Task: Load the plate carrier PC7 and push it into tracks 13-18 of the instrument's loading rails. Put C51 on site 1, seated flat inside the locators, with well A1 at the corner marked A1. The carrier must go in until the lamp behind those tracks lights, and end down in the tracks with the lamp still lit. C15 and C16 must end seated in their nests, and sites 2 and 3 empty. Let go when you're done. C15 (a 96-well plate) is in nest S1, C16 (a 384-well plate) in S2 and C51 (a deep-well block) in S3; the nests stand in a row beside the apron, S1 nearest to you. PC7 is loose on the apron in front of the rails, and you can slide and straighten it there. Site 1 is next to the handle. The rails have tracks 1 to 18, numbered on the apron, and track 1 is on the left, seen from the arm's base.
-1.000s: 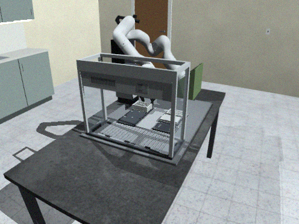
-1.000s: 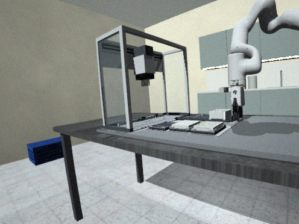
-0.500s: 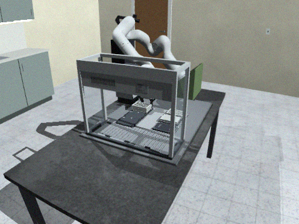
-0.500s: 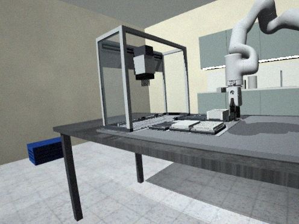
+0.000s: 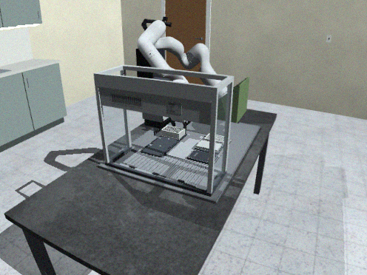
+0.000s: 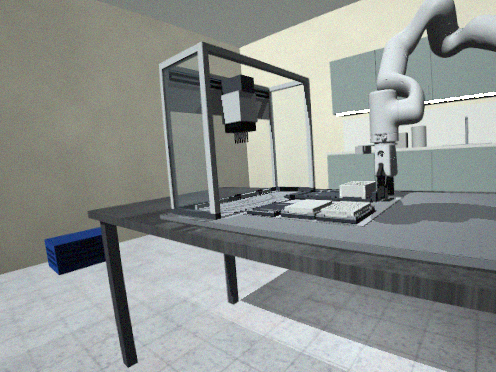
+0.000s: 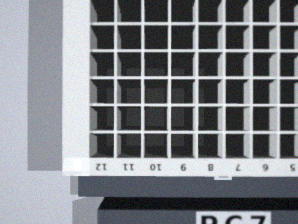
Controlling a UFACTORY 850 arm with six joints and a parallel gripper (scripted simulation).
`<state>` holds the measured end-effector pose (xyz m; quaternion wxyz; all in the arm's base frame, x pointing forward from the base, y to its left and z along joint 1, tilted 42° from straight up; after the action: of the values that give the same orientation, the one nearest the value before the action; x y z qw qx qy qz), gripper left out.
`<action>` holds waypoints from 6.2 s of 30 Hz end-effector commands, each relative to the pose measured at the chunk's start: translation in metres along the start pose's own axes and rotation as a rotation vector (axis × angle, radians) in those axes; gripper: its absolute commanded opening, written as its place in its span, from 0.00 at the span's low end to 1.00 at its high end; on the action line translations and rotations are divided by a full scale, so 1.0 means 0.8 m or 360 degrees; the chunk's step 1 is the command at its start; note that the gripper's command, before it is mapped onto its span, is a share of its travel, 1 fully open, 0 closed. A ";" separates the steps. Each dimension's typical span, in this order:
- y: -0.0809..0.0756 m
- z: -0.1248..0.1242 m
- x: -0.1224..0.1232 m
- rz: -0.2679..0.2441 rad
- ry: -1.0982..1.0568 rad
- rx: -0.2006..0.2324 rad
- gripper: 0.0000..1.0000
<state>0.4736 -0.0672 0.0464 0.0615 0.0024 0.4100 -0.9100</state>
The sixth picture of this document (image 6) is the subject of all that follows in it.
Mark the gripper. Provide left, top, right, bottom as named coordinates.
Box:
left=372, top=143, right=398, bottom=199

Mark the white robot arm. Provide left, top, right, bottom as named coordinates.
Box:
left=355, top=0, right=496, bottom=154

